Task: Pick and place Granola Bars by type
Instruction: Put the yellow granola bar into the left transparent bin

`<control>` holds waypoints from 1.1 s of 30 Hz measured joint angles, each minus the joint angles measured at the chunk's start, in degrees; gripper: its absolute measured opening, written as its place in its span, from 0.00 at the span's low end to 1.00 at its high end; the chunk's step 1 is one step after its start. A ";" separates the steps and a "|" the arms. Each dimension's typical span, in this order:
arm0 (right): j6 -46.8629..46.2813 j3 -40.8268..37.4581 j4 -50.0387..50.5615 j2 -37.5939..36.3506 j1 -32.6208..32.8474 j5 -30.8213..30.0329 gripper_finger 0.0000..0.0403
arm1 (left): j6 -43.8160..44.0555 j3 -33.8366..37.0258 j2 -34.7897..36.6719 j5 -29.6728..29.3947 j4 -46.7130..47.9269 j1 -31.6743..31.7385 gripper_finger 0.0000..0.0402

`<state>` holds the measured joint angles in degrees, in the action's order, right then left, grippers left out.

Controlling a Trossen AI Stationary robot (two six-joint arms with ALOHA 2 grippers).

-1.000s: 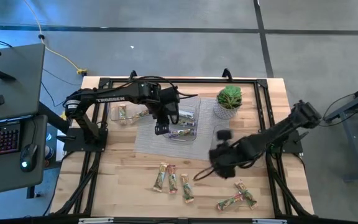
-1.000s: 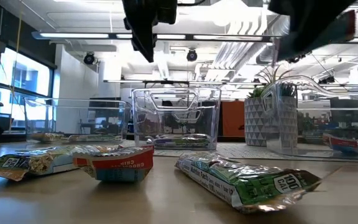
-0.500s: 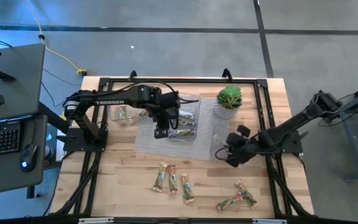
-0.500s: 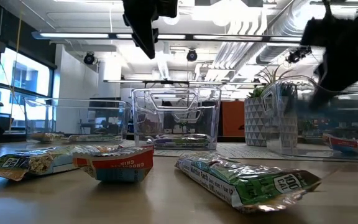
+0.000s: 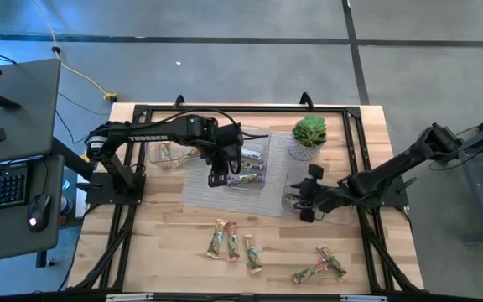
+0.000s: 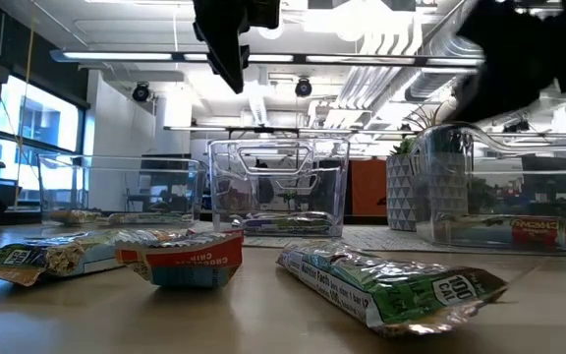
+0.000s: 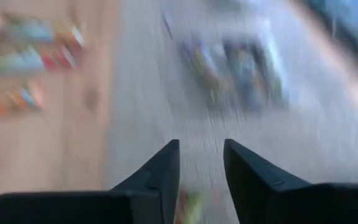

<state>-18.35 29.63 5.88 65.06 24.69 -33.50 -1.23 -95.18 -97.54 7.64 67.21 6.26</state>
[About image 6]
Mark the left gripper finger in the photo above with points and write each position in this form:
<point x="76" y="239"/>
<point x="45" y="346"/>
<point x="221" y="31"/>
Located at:
<point x="229" y="54"/>

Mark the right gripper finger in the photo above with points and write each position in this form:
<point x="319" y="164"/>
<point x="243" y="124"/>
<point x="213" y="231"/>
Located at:
<point x="499" y="88"/>

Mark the narrow clear plastic bin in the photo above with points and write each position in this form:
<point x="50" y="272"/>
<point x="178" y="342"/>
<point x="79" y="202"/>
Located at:
<point x="509" y="172"/>

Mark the blue-ended Chewy granola bar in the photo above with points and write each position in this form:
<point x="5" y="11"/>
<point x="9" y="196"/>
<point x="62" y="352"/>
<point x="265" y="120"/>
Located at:
<point x="293" y="215"/>

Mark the purple-ended Chewy granola bar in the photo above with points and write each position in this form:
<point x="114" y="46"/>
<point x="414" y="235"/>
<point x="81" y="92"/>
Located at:
<point x="283" y="228"/>

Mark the green white snack bar front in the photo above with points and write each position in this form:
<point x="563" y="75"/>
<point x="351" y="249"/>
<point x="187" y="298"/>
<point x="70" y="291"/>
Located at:
<point x="386" y="290"/>

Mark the small black track light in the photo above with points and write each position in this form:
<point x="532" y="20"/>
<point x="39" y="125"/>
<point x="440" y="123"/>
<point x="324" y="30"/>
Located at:
<point x="516" y="127"/>

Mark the linear ceiling light strip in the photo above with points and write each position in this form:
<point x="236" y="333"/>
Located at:
<point x="298" y="59"/>

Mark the green plant in patterned pot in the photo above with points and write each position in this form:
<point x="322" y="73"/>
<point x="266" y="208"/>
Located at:
<point x="401" y="196"/>

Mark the orange cabinet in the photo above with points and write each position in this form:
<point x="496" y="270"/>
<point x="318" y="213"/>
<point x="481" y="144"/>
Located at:
<point x="369" y="187"/>

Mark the wide clear plastic bin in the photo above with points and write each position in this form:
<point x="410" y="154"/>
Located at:
<point x="116" y="187"/>

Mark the grey woven placemat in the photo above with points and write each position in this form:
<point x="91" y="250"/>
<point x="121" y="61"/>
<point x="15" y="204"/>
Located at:
<point x="371" y="238"/>

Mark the large office window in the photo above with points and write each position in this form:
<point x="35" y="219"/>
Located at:
<point x="42" y="123"/>

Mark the black dome camera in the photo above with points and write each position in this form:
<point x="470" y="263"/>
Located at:
<point x="303" y="87"/>
<point x="140" y="92"/>

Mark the black hanging rail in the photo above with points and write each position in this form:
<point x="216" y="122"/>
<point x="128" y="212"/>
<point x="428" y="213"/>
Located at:
<point x="263" y="130"/>

